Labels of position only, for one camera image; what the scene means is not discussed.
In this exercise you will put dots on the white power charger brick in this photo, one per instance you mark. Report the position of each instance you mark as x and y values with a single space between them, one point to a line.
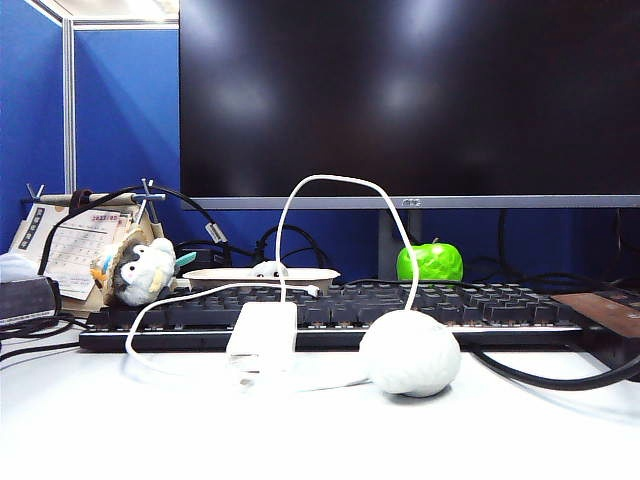
265 327

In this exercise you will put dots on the white fluffy octopus plush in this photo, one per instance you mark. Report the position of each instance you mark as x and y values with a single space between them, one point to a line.
267 270

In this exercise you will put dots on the grey white penguin plush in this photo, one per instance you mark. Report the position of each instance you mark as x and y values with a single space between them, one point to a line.
140 272

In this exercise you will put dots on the green toy apple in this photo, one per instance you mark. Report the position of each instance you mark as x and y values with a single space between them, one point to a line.
435 262

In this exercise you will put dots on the white brain-shaped stress ball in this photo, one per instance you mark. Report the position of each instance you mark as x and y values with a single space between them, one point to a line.
410 355

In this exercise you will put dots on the grey monitor stand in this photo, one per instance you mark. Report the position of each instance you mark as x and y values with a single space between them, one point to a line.
392 240

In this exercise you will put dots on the small black adapter box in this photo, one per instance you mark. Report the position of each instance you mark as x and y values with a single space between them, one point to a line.
207 255

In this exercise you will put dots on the brown flat board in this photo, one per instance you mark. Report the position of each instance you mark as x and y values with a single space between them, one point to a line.
605 310

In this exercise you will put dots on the silver partition post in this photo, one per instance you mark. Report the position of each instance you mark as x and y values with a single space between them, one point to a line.
68 100

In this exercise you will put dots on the dark tissue box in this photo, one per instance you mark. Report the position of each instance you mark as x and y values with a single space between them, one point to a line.
25 300

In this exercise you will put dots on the black mechanical keyboard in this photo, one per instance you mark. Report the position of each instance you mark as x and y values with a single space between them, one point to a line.
500 306

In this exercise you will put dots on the wooden frame desk calendar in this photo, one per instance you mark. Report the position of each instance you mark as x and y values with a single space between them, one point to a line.
75 245

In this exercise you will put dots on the white crumpled tissue paper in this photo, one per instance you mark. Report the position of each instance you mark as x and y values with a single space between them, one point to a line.
15 267

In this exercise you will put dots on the large black computer monitor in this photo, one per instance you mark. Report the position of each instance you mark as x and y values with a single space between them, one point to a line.
400 100

